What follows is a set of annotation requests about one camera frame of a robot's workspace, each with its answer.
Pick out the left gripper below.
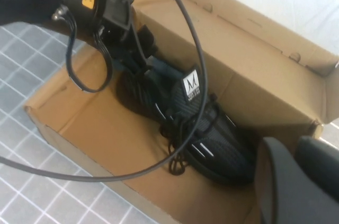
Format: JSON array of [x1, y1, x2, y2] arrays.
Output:
[[97, 0, 160, 82]]

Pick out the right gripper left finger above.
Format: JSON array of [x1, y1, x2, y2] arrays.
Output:
[[255, 136, 339, 224]]

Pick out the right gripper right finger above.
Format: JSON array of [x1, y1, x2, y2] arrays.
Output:
[[295, 135, 339, 201]]

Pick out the black knit sneaker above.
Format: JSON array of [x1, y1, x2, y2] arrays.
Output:
[[115, 56, 263, 186]]

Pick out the brown cardboard shoe box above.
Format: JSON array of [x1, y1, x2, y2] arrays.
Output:
[[22, 0, 339, 224]]

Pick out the thin black gripper wires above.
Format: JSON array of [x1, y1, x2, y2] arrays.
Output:
[[64, 9, 113, 94]]

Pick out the black left camera cable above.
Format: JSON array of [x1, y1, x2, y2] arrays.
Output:
[[0, 0, 209, 183]]

